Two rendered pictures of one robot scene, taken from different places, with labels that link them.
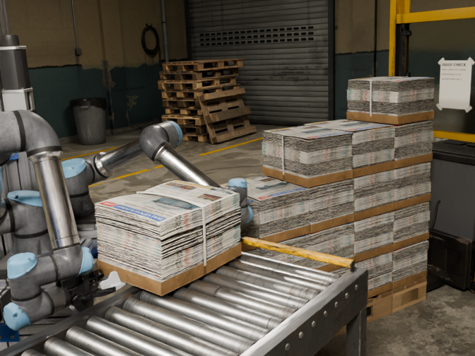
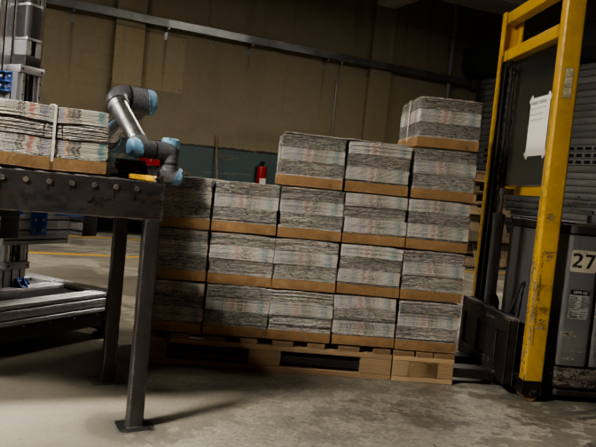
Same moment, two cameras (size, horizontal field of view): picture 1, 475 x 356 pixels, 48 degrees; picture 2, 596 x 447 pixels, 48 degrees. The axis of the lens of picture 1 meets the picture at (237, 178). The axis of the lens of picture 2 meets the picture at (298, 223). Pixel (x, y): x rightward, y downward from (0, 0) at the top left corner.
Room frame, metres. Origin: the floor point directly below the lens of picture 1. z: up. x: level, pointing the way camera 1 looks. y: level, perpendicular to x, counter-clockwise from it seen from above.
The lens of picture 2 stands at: (-0.18, -1.74, 0.83)
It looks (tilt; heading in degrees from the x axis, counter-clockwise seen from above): 3 degrees down; 26
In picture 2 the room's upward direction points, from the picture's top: 6 degrees clockwise
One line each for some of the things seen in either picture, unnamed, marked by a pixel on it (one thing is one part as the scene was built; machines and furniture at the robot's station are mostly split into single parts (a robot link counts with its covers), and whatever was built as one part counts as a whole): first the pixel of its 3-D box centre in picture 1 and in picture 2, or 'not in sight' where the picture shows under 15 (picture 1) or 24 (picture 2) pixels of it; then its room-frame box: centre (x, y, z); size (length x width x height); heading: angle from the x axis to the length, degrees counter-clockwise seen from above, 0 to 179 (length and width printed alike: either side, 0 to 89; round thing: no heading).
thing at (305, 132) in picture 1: (306, 131); (312, 138); (2.66, -0.36, 1.06); 0.37 x 0.29 x 0.01; 31
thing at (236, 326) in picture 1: (201, 316); not in sight; (1.34, 0.12, 0.77); 0.47 x 0.05 x 0.05; 52
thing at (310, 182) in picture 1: (306, 171); (306, 182); (2.66, -0.35, 0.86); 0.38 x 0.29 x 0.04; 31
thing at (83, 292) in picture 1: (77, 287); not in sight; (1.45, 0.48, 0.83); 0.12 x 0.08 x 0.09; 142
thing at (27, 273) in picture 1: (30, 274); not in sight; (1.34, 0.57, 0.93); 0.11 x 0.08 x 0.11; 125
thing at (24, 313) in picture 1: (27, 309); not in sight; (1.32, 0.58, 0.83); 0.11 x 0.08 x 0.09; 142
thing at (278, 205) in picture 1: (288, 258); (270, 272); (2.59, -0.24, 0.42); 1.17 x 0.39 x 0.83; 121
